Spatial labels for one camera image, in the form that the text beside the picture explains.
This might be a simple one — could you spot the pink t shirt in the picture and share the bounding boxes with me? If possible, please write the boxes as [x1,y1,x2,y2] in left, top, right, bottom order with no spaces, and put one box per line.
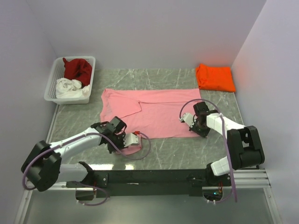
[100,88,202,156]

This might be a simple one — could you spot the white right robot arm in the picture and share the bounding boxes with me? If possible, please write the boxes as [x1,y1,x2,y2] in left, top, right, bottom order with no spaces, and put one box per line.
[180,102,265,186]

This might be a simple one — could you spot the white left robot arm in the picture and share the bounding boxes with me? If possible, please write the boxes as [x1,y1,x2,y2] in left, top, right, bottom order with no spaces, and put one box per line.
[21,117,127,192]

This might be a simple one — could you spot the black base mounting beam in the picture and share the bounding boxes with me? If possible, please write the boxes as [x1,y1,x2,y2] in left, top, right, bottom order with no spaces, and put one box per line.
[65,169,234,201]

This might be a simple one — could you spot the folded orange t shirt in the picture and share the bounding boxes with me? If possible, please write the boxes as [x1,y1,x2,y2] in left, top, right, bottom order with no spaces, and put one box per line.
[196,64,236,92]

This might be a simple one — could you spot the white t shirt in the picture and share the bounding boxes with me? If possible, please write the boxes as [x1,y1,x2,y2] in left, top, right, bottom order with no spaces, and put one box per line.
[56,78,90,98]

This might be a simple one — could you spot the white plastic laundry basket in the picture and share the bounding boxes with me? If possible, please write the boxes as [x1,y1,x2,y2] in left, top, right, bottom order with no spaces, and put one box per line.
[44,56,96,105]

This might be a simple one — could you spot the dark red t shirt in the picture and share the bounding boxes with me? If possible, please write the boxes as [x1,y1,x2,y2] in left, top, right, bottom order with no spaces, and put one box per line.
[63,58,92,87]

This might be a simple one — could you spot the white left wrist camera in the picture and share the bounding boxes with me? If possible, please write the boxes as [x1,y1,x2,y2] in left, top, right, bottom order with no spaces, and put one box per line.
[123,133,141,148]

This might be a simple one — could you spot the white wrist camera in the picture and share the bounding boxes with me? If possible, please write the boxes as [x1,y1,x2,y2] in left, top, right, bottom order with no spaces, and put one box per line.
[123,133,141,148]
[179,112,197,126]

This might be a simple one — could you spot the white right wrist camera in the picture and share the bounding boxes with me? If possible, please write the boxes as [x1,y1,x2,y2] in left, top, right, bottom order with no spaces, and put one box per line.
[179,112,197,126]

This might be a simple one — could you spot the aluminium rail frame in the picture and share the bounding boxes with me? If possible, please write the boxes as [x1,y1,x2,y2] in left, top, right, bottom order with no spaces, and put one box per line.
[13,102,283,224]

